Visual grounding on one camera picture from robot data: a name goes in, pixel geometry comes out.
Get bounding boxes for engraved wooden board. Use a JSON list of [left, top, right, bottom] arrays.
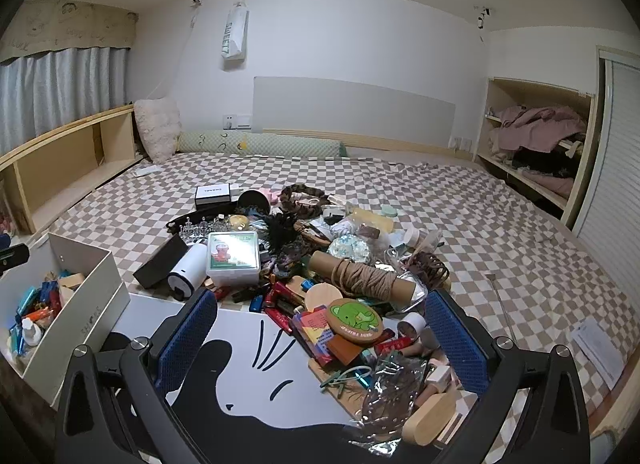
[[402, 386, 461, 447]]

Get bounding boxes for clear crystal ornaments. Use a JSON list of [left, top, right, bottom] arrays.
[[177, 216, 231, 245]]

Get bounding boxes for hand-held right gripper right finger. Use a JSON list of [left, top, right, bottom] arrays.
[[424, 289, 593, 464]]

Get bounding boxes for white storage box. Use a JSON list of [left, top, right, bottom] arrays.
[[0, 233, 132, 406]]

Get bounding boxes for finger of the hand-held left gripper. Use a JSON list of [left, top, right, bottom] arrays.
[[0, 244, 30, 277]]

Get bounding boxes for pale grey curtain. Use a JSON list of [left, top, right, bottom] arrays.
[[0, 46, 132, 157]]

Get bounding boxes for fluffy cream pillow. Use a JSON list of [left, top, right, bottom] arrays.
[[133, 98, 182, 165]]

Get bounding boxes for green hair tie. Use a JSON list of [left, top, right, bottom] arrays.
[[320, 366, 373, 390]]

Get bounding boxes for colourful red packet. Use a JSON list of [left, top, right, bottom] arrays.
[[292, 309, 336, 365]]

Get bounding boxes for white hanging bag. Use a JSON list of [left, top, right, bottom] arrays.
[[220, 0, 249, 64]]

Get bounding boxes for brown cardboard tube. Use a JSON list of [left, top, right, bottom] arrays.
[[309, 250, 418, 307]]

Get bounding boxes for plain round wooden coaster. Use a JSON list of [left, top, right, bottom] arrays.
[[305, 283, 343, 317]]

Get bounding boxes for pink garment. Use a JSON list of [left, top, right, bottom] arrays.
[[492, 104, 588, 152]]

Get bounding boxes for beige printed curtain valance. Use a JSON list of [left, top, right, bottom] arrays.
[[0, 0, 138, 64]]

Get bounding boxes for white tape roll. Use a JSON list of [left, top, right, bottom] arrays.
[[397, 313, 427, 339]]

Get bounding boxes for green frog round coaster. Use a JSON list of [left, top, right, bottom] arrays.
[[327, 298, 385, 346]]

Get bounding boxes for wooden wardrobe shelf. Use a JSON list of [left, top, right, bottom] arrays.
[[472, 76, 598, 229]]

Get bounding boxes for brown wallet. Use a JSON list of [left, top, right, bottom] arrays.
[[327, 334, 363, 365]]

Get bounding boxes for brown white checkered blanket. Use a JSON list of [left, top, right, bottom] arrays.
[[30, 151, 640, 440]]

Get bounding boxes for wooden bedside shelf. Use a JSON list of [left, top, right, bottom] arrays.
[[0, 104, 143, 237]]

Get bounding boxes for white slatted wardrobe door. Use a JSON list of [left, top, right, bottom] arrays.
[[570, 46, 640, 285]]

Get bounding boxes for black fabric pouch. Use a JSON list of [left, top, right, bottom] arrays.
[[167, 209, 241, 231]]

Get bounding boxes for thin metal rod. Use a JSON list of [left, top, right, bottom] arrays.
[[487, 274, 516, 345]]

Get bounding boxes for black and white gift box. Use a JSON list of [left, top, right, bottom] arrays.
[[194, 183, 233, 209]]

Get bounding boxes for brown braided hairpiece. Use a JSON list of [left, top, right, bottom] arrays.
[[279, 184, 331, 217]]

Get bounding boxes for dark garment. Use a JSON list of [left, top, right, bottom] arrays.
[[510, 143, 582, 179]]

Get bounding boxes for white paper sheet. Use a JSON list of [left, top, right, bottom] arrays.
[[570, 319, 626, 385]]

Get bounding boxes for teal floral scrunchie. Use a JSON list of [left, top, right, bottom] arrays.
[[327, 235, 373, 265]]

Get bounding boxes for crumpled clear plastic wrap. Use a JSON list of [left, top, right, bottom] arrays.
[[350, 351, 436, 455]]

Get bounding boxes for long green bolster pillow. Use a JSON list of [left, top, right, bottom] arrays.
[[176, 131, 348, 159]]

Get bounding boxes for black flat box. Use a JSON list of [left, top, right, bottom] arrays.
[[132, 234, 190, 289]]

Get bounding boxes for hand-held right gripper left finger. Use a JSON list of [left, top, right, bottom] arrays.
[[55, 288, 218, 464]]

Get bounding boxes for clear plastic box green label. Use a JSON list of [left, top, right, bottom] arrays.
[[206, 231, 261, 287]]

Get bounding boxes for black round case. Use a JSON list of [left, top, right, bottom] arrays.
[[237, 190, 268, 211]]

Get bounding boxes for white cylindrical humidifier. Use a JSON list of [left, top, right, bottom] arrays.
[[167, 242, 211, 302]]

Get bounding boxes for light wooden block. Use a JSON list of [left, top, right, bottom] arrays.
[[57, 271, 83, 295]]

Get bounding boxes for black fluffy scrunchie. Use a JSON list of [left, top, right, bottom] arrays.
[[257, 214, 301, 251]]

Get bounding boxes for cream packet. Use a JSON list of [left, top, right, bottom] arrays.
[[350, 208, 396, 232]]

